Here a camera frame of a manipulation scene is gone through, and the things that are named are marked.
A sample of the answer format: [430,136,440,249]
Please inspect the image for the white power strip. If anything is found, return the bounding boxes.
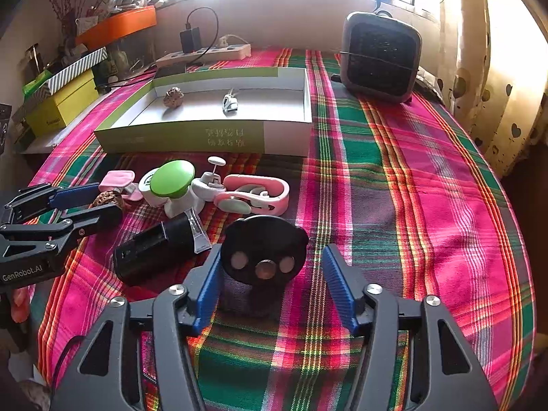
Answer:
[154,43,251,67]

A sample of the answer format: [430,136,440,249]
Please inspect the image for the dark phone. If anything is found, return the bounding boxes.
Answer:
[154,64,187,79]

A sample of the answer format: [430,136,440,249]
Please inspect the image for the black charger with cable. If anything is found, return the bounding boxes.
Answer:
[179,7,220,53]

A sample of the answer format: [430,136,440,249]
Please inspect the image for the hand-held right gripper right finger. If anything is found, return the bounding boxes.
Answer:
[321,243,499,411]

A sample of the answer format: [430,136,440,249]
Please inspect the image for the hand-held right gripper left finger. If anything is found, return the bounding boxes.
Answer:
[49,244,223,411]

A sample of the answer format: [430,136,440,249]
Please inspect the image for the green and white cardboard box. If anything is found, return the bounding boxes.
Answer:
[93,67,313,156]

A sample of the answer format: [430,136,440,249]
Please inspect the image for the grey space heater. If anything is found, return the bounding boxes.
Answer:
[341,11,423,104]

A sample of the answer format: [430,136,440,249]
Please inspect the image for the orange storage box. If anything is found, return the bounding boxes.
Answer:
[74,6,157,50]

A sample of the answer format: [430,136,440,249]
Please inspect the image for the black cylinder with clip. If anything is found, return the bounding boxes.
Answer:
[113,209,213,286]

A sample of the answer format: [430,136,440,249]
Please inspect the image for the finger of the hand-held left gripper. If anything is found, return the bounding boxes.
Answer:
[3,182,102,224]
[0,203,125,263]

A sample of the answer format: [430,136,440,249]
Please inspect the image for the yellow box with striped lid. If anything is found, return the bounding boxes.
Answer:
[25,47,109,138]

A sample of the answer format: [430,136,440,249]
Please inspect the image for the red flower branches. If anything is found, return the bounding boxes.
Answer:
[44,0,88,48]

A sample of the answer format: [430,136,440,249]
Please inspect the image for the green mushroom-shaped button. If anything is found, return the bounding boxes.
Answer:
[151,160,207,219]

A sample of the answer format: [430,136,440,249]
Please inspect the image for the plaid tablecloth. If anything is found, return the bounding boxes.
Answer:
[30,46,538,411]

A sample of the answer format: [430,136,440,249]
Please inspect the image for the small white knob gadget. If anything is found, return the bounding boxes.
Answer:
[191,156,227,203]

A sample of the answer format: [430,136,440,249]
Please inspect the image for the black bear-shaped holder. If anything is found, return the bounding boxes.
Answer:
[222,216,309,318]

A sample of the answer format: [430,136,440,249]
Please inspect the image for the green packet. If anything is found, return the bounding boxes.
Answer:
[22,72,53,96]

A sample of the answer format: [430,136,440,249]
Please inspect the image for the person's left hand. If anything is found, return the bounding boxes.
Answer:
[12,288,35,323]

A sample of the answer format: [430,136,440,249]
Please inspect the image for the heart-patterned curtain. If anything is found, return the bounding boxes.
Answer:
[440,0,548,177]

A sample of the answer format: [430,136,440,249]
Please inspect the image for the small pink clip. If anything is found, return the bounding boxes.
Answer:
[99,170,146,201]

